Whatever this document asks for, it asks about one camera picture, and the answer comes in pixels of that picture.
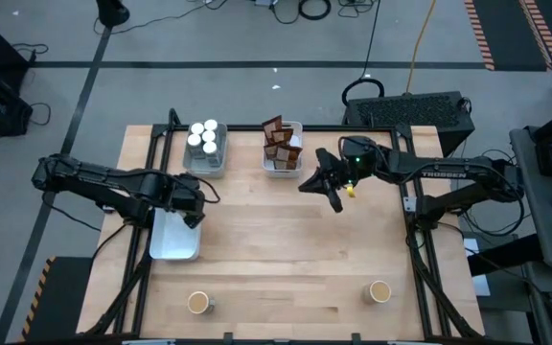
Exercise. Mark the large white plastic bin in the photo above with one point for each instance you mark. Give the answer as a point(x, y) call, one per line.
point(175, 242)

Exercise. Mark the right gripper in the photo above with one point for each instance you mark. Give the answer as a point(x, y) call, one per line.
point(352, 163)

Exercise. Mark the black round stand base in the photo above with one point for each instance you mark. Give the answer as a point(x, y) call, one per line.
point(112, 12)

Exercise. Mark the small black connector box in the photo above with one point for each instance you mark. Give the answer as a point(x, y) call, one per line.
point(107, 209)

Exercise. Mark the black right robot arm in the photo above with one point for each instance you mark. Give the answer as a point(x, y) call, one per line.
point(448, 175)

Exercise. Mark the silver mounting bracket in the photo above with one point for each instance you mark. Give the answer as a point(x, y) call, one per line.
point(409, 204)

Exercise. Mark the grey side desk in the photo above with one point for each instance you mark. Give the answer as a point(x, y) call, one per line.
point(544, 239)

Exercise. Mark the black mat hazard-striped edge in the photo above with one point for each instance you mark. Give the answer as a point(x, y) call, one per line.
point(65, 302)
point(506, 33)

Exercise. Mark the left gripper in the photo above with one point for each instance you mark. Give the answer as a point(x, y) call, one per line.
point(185, 194)

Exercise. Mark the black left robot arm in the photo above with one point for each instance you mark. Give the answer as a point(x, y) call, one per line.
point(94, 179)

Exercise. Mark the black mesh computer case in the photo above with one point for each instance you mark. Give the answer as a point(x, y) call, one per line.
point(410, 112)

